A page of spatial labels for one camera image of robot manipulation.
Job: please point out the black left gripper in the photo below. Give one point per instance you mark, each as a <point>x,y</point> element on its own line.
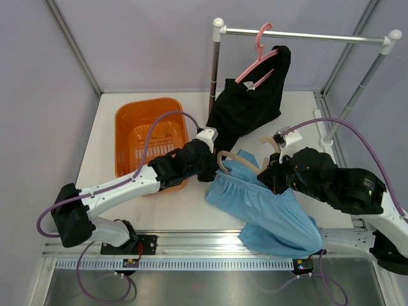
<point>212,166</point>

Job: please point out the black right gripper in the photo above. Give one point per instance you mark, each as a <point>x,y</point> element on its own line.
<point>271,176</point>

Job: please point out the beige wooden hanger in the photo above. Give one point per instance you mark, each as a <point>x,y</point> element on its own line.
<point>241,160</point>

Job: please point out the light blue shorts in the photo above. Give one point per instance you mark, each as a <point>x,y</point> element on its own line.
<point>275,224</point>

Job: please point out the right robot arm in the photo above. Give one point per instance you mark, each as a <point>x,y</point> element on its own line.
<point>352,191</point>

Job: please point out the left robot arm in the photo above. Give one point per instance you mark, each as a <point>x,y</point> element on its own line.
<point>78,218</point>

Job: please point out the black shorts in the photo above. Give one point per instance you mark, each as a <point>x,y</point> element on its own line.
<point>243,107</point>

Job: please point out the pink plastic hanger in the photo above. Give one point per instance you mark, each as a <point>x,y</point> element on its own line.
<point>258,57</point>

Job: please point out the orange plastic laundry basket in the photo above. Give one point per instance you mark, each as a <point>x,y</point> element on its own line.
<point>132,124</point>

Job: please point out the metal clothes rack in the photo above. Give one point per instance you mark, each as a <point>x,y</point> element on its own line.
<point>385,42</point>

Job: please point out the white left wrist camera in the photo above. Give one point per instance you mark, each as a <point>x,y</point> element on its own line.
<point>208,135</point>

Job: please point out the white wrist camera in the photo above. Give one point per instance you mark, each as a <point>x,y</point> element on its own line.
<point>286,143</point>
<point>208,135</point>

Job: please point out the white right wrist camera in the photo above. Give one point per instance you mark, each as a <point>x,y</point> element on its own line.
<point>286,143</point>

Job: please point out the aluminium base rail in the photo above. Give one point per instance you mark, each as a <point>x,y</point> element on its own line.
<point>226,244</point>

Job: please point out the white slotted cable duct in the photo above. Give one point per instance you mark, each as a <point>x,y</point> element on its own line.
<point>175,264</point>

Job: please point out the aluminium frame post right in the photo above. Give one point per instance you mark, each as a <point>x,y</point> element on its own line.
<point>362,23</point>

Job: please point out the aluminium frame post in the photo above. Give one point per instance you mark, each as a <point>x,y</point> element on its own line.
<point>66,32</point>
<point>362,23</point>

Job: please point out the aluminium frame post left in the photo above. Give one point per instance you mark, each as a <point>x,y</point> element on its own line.
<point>66,32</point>

